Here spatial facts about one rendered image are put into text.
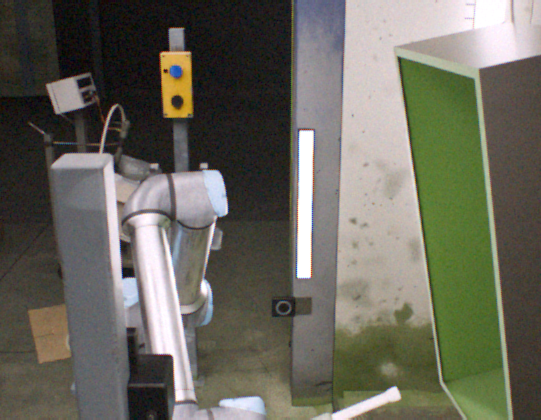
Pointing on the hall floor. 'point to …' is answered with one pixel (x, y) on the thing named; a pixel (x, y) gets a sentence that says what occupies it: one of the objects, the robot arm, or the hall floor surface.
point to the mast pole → (92, 283)
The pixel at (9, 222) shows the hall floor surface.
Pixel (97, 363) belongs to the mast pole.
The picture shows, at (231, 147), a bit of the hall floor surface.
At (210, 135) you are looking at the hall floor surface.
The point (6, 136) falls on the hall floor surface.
